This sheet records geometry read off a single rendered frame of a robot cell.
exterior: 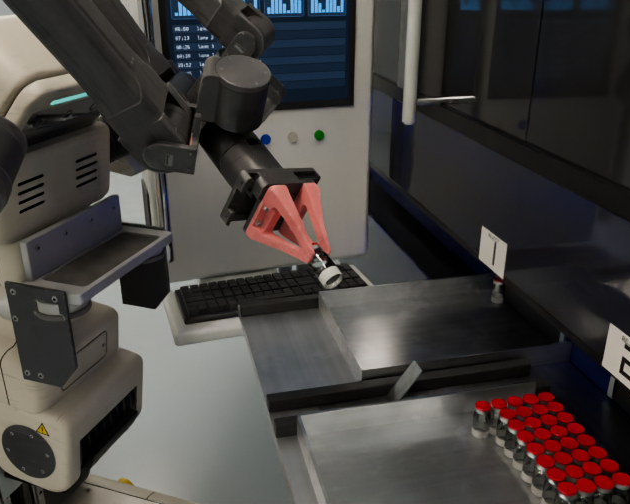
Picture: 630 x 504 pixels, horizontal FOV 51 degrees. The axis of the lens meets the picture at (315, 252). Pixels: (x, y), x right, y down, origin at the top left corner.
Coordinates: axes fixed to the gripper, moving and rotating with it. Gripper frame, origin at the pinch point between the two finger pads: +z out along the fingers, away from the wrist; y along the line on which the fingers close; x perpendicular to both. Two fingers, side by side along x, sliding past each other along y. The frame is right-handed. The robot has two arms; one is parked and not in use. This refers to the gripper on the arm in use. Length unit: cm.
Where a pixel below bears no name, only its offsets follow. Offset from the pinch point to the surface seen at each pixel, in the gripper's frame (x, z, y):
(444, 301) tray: 28, -7, 54
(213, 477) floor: 141, -33, 65
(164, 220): 47, -53, 25
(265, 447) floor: 137, -35, 85
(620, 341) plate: -0.8, 21.3, 33.8
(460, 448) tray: 20.3, 19.0, 23.4
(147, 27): 14, -70, 19
